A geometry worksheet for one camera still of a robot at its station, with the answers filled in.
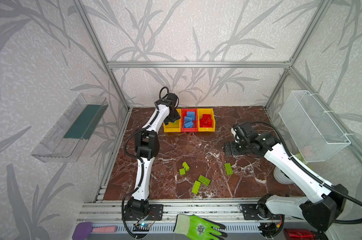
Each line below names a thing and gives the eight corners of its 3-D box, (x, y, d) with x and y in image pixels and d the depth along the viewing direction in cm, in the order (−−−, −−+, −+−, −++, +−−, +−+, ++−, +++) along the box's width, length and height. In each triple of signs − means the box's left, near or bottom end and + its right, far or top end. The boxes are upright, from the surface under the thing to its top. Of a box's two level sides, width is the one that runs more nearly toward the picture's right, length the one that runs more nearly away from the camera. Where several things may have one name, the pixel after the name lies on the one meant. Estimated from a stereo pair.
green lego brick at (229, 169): (226, 175, 88) (227, 174, 86) (224, 164, 92) (225, 163, 91) (232, 175, 88) (233, 174, 86) (230, 164, 92) (231, 163, 91)
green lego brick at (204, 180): (197, 179, 86) (197, 178, 84) (200, 175, 88) (200, 174, 86) (207, 186, 84) (208, 185, 82) (210, 181, 86) (210, 180, 84)
